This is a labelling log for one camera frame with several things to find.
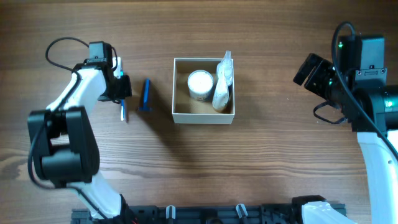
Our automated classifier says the blue white toothbrush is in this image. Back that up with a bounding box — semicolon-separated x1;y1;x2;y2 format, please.
120;69;126;121

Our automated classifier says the white cylindrical cup container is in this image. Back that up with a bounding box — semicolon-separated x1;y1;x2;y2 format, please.
187;70;214;101

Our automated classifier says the white printed tube bottle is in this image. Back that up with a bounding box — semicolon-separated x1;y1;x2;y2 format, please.
212;72;230;112

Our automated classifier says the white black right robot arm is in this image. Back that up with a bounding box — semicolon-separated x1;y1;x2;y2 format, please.
294;35;397;223

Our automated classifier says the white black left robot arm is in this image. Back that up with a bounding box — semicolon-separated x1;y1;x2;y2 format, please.
27;41;138;223

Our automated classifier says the blue disposable razor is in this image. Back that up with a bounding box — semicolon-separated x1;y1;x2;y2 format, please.
138;78;152;111

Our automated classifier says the open cardboard box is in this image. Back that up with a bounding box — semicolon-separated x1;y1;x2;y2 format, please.
172;58;235;124

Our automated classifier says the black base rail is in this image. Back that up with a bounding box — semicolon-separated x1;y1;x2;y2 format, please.
70;203;298;224

